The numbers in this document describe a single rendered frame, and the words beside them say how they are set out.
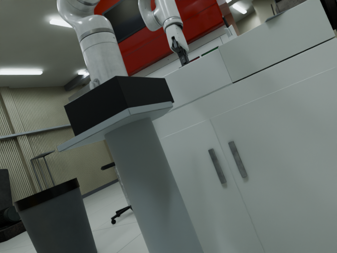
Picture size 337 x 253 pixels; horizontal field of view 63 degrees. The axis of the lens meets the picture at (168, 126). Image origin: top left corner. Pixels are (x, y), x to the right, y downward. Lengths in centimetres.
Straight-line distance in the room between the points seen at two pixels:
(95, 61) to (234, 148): 58
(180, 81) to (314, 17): 50
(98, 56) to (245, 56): 51
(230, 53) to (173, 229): 64
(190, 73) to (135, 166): 46
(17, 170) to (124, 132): 850
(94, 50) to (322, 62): 73
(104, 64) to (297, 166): 73
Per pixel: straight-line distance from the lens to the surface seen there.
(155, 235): 87
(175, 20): 121
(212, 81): 107
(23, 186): 925
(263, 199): 111
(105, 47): 92
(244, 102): 105
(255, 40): 106
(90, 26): 95
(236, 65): 106
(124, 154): 84
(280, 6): 627
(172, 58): 182
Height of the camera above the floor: 70
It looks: 3 degrees up
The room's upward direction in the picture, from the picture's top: 22 degrees counter-clockwise
